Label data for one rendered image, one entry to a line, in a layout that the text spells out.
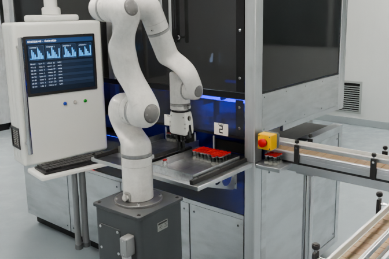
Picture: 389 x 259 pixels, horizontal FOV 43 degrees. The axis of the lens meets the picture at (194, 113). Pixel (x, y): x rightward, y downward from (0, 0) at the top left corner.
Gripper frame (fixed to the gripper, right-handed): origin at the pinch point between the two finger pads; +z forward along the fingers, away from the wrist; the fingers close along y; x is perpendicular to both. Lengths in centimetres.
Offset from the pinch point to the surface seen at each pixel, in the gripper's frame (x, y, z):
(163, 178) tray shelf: 2.3, 8.8, 15.8
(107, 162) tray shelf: 2.1, 46.0, 15.5
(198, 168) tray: -16.1, 3.9, 15.1
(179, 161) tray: -19.4, 18.5, 15.1
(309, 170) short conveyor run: -48, -35, 17
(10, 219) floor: -34, 213, 103
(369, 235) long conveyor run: 13, -85, 10
